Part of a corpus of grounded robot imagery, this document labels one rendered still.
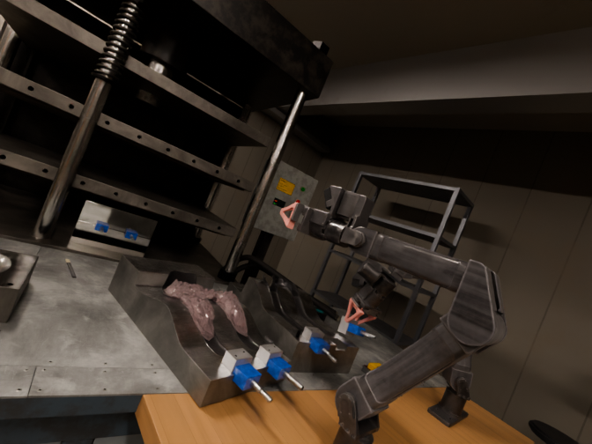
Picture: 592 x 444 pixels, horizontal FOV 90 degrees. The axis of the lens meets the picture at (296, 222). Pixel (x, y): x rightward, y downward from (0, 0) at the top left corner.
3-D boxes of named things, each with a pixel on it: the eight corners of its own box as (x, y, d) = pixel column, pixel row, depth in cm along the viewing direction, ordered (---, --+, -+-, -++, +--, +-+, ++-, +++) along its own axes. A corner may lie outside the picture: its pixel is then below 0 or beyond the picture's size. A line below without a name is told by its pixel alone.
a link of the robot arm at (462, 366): (448, 389, 93) (469, 288, 93) (440, 379, 100) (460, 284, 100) (469, 395, 92) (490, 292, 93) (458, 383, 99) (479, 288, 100)
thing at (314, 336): (338, 372, 78) (346, 352, 78) (325, 371, 75) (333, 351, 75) (310, 344, 89) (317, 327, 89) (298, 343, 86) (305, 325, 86)
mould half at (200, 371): (284, 381, 75) (299, 341, 75) (199, 408, 55) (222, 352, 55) (185, 292, 106) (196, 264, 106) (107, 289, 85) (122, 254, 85)
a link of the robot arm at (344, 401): (341, 388, 55) (365, 410, 50) (366, 383, 61) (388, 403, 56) (328, 419, 55) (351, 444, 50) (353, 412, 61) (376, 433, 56)
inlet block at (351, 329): (376, 347, 95) (381, 330, 96) (368, 344, 92) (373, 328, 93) (345, 333, 105) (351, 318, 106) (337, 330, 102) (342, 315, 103)
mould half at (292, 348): (348, 373, 95) (365, 335, 95) (285, 372, 80) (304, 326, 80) (275, 304, 136) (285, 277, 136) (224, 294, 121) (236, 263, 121)
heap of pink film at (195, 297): (254, 336, 80) (264, 309, 80) (199, 342, 66) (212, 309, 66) (202, 292, 96) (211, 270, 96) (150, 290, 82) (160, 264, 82)
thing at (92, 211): (143, 258, 129) (158, 221, 129) (69, 241, 114) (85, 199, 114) (133, 230, 170) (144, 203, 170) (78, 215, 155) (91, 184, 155)
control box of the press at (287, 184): (229, 408, 177) (321, 181, 177) (180, 410, 160) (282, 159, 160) (217, 383, 195) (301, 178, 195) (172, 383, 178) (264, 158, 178)
